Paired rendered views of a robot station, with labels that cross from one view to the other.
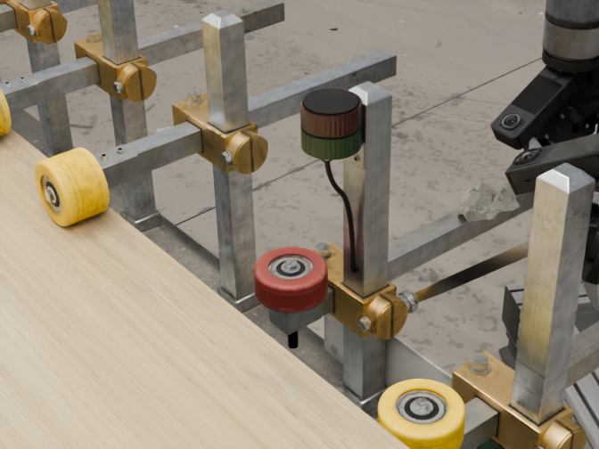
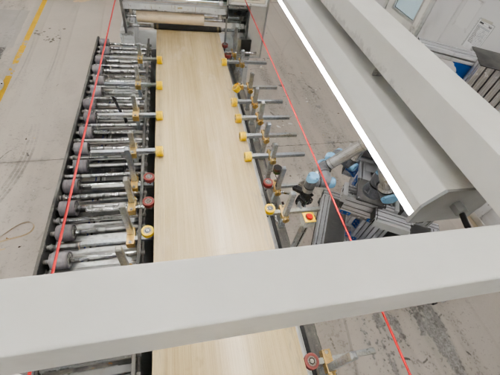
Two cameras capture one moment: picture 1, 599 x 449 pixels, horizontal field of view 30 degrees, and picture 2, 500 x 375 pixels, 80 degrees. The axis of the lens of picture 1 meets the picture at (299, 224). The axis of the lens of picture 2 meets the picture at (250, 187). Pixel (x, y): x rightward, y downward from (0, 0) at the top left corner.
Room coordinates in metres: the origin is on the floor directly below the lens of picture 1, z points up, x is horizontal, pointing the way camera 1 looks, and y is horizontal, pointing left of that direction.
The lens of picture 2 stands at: (-0.56, -0.36, 2.67)
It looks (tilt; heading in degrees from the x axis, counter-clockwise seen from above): 50 degrees down; 18
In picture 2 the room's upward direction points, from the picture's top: 12 degrees clockwise
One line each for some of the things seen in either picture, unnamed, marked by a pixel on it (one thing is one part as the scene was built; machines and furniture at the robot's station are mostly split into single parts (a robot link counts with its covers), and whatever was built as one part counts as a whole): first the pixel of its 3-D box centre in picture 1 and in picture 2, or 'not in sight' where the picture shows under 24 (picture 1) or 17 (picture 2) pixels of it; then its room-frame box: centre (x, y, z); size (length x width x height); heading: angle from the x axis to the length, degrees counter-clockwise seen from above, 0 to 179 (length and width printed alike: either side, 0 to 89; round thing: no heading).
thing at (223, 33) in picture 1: (233, 192); (270, 164); (1.19, 0.08, 0.87); 0.03 x 0.03 x 0.48; 38
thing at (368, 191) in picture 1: (365, 281); (277, 187); (1.00, -0.07, 0.87); 0.03 x 0.03 x 0.48; 38
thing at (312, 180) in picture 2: not in sight; (312, 181); (0.85, -0.30, 1.25); 0.09 x 0.08 x 0.11; 117
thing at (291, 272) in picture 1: (291, 305); (267, 185); (0.98, 0.01, 0.85); 0.08 x 0.08 x 0.11
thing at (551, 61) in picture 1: (570, 93); not in sight; (1.26, -0.35, 0.97); 0.09 x 0.08 x 0.12; 128
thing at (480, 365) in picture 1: (480, 363); not in sight; (0.86, -0.18, 0.87); 0.02 x 0.02 x 0.01
